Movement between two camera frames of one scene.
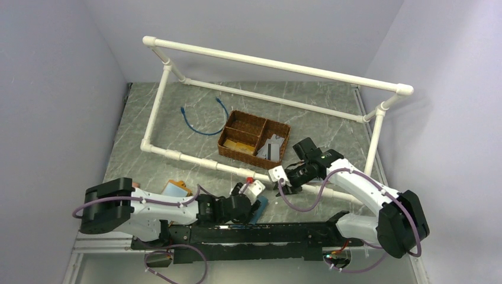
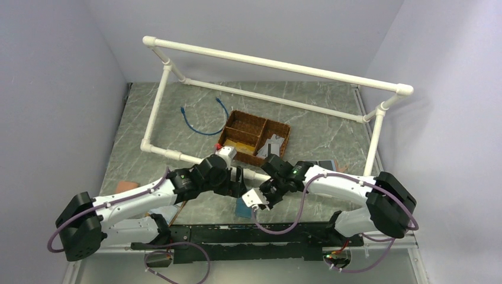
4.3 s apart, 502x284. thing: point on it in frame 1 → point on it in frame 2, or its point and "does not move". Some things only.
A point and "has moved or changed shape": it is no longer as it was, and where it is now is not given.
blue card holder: [258, 212] has moved or changed shape
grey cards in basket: [270, 149] does not move
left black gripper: [245, 218] → [233, 189]
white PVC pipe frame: [404, 92] does not move
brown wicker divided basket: [258, 141] does not move
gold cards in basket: [239, 146] does not move
